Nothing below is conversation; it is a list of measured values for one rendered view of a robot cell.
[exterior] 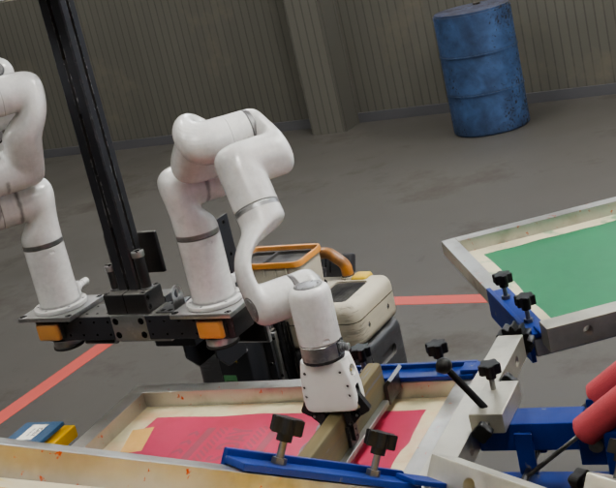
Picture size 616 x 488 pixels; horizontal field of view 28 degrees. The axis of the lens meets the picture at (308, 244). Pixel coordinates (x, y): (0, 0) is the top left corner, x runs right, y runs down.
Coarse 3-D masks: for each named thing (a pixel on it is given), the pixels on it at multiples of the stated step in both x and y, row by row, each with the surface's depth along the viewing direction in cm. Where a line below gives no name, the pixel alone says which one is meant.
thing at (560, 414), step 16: (528, 416) 201; (544, 416) 200; (560, 416) 198; (512, 432) 200; (528, 432) 199; (544, 432) 198; (560, 432) 197; (480, 448) 204; (496, 448) 202; (512, 448) 201; (544, 448) 199; (576, 448) 197
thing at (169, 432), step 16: (176, 416) 255; (192, 416) 254; (208, 416) 252; (224, 416) 250; (240, 416) 248; (256, 416) 246; (304, 416) 241; (384, 416) 233; (400, 416) 232; (416, 416) 230; (160, 432) 250; (176, 432) 248; (304, 432) 234; (400, 432) 225; (144, 448) 244; (160, 448) 242; (272, 448) 231; (288, 448) 229; (368, 448) 222; (400, 448) 219
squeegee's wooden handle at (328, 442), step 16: (368, 368) 230; (368, 384) 225; (368, 400) 225; (336, 416) 213; (368, 416) 224; (320, 432) 208; (336, 432) 210; (304, 448) 204; (320, 448) 204; (336, 448) 210
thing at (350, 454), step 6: (384, 402) 230; (378, 408) 228; (384, 408) 228; (372, 414) 226; (378, 414) 225; (372, 420) 223; (378, 420) 225; (366, 426) 222; (372, 426) 222; (360, 432) 220; (360, 438) 218; (360, 444) 216; (348, 450) 214; (354, 450) 214; (348, 456) 212; (348, 462) 211
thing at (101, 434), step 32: (160, 384) 265; (192, 384) 261; (224, 384) 257; (256, 384) 253; (288, 384) 249; (416, 384) 237; (448, 384) 234; (128, 416) 257; (448, 416) 219; (96, 448) 246; (416, 448) 210
